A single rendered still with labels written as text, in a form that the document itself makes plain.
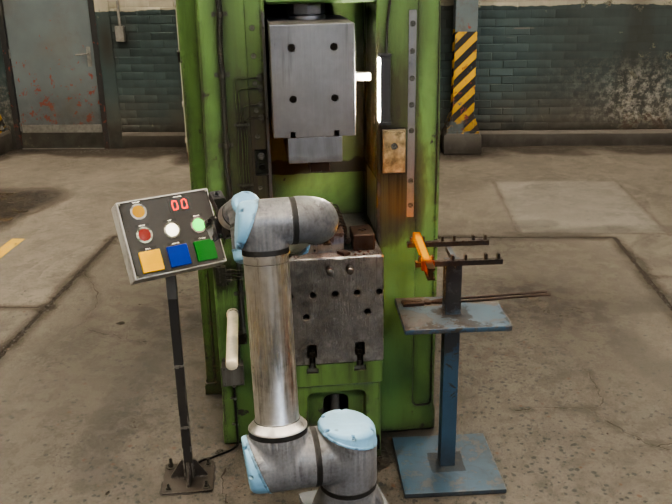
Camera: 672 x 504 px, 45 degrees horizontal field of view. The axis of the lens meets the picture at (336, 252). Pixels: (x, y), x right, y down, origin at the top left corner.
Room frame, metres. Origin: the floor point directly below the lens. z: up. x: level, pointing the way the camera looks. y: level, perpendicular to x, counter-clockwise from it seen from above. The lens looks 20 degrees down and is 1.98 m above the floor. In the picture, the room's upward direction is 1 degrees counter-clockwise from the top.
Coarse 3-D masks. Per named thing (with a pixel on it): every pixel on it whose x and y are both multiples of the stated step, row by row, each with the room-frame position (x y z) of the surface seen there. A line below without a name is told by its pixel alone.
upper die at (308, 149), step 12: (336, 132) 3.01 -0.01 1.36; (288, 144) 2.92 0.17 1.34; (300, 144) 2.92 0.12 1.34; (312, 144) 2.93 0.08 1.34; (324, 144) 2.93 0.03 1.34; (336, 144) 2.94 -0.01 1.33; (288, 156) 2.92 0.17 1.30; (300, 156) 2.92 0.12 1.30; (312, 156) 2.93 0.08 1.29; (324, 156) 2.93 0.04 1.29; (336, 156) 2.94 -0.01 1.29
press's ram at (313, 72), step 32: (288, 32) 2.92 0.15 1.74; (320, 32) 2.93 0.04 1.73; (352, 32) 2.94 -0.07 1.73; (288, 64) 2.92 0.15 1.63; (320, 64) 2.93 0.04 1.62; (352, 64) 2.94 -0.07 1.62; (288, 96) 2.92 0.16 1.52; (320, 96) 2.93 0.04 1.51; (352, 96) 2.94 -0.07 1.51; (288, 128) 2.92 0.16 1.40; (320, 128) 2.93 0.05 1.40; (352, 128) 2.94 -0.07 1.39
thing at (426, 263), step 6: (414, 234) 2.97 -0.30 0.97; (420, 234) 2.96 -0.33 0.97; (414, 240) 2.94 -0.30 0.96; (420, 240) 2.89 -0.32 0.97; (420, 246) 2.83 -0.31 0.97; (420, 252) 2.76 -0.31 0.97; (426, 252) 2.76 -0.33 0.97; (426, 258) 2.70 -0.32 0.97; (426, 264) 2.61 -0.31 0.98; (432, 264) 2.61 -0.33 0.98; (426, 270) 2.65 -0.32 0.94; (432, 270) 2.57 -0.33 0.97; (426, 276) 2.60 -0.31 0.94; (432, 276) 2.57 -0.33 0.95
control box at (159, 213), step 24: (192, 192) 2.83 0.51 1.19; (120, 216) 2.67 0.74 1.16; (144, 216) 2.70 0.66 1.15; (168, 216) 2.74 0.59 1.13; (192, 216) 2.78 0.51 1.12; (120, 240) 2.68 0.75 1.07; (168, 240) 2.69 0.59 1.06; (192, 240) 2.73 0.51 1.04; (168, 264) 2.65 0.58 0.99; (192, 264) 2.68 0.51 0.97; (216, 264) 2.74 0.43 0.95
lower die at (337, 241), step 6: (336, 234) 2.94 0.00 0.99; (342, 234) 2.94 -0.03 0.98; (330, 240) 2.93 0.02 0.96; (336, 240) 2.94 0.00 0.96; (342, 240) 2.94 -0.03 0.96; (312, 246) 2.93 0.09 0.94; (318, 246) 2.93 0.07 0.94; (324, 246) 2.93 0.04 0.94; (330, 246) 2.93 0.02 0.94; (336, 246) 2.94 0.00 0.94; (342, 246) 2.94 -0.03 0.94; (312, 252) 2.93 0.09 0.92; (318, 252) 2.93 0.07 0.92; (324, 252) 2.93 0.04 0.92
